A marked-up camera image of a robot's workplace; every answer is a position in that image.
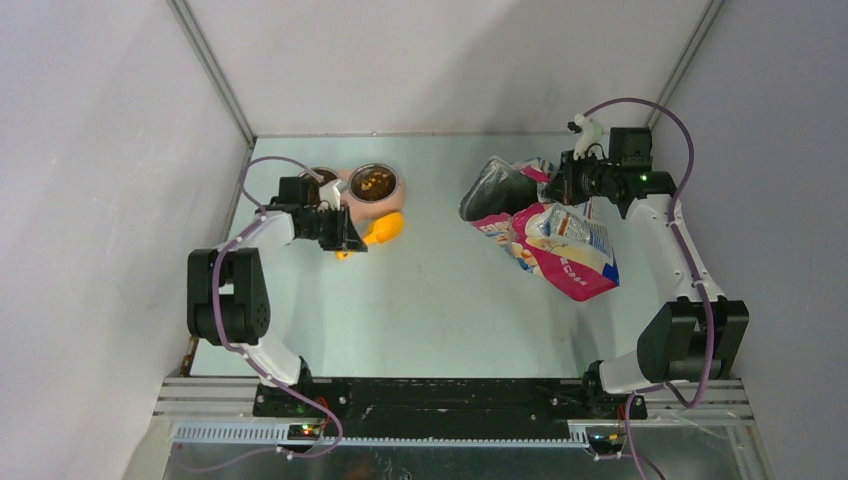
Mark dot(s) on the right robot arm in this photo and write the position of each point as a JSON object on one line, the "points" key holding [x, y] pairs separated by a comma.
{"points": [[697, 332]]}

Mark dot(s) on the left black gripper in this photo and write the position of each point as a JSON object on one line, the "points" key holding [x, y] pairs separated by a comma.
{"points": [[344, 229]]}

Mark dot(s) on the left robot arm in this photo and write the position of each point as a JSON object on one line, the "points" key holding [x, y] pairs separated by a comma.
{"points": [[228, 304]]}

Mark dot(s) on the yellow plastic scoop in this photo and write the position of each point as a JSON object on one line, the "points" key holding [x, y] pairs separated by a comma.
{"points": [[377, 229]]}

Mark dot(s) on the brown pet food kibble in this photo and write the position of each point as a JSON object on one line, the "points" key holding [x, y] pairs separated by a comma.
{"points": [[373, 183]]}

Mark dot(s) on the pink double pet bowl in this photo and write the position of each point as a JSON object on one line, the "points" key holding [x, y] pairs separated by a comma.
{"points": [[394, 203]]}

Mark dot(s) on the colourful cat food bag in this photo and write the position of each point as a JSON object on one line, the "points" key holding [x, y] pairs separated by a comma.
{"points": [[568, 246]]}

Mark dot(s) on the right aluminium frame post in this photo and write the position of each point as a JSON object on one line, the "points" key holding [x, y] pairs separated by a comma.
{"points": [[682, 65]]}

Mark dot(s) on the white cable duct strip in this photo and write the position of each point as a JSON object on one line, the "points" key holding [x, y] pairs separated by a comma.
{"points": [[293, 435]]}

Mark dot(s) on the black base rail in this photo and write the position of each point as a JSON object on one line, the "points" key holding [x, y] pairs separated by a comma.
{"points": [[529, 408]]}

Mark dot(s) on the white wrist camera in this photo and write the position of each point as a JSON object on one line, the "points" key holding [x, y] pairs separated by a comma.
{"points": [[588, 131], [331, 193]]}

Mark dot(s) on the left aluminium frame post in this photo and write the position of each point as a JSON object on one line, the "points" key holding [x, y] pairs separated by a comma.
{"points": [[200, 44]]}

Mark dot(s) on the aluminium frame post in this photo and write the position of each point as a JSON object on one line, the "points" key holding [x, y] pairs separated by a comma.
{"points": [[200, 44], [682, 65]]}

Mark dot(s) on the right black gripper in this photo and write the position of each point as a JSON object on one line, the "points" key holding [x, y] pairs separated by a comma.
{"points": [[563, 186]]}

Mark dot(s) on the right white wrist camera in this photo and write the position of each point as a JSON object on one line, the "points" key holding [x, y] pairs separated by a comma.
{"points": [[588, 131]]}

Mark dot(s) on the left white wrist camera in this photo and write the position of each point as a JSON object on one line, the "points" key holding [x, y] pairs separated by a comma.
{"points": [[331, 193]]}

